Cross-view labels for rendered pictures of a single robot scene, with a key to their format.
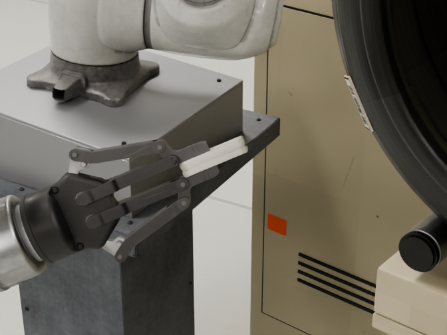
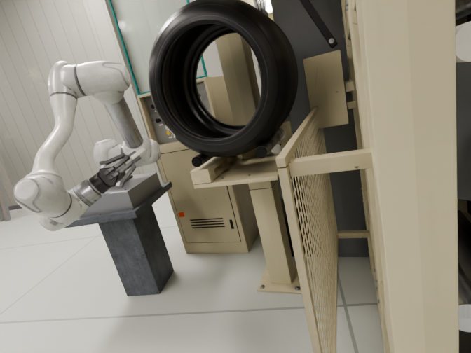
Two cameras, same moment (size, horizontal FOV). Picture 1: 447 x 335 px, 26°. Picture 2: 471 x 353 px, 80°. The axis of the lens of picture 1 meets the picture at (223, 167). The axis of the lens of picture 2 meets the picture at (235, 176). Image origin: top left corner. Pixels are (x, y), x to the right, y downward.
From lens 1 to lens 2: 0.44 m
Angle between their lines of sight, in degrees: 19
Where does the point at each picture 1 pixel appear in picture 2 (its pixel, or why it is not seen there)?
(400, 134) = (181, 132)
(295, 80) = (172, 171)
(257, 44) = (155, 156)
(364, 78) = (168, 123)
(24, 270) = (94, 195)
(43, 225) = (96, 181)
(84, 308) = (130, 248)
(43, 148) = (103, 199)
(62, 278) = (121, 242)
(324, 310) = (202, 233)
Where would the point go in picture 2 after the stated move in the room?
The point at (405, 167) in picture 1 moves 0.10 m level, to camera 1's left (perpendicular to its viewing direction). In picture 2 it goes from (185, 140) to (160, 147)
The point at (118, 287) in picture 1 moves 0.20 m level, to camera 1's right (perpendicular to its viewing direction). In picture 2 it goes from (137, 237) to (169, 225)
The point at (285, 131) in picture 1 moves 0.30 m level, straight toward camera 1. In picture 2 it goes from (174, 187) to (176, 198)
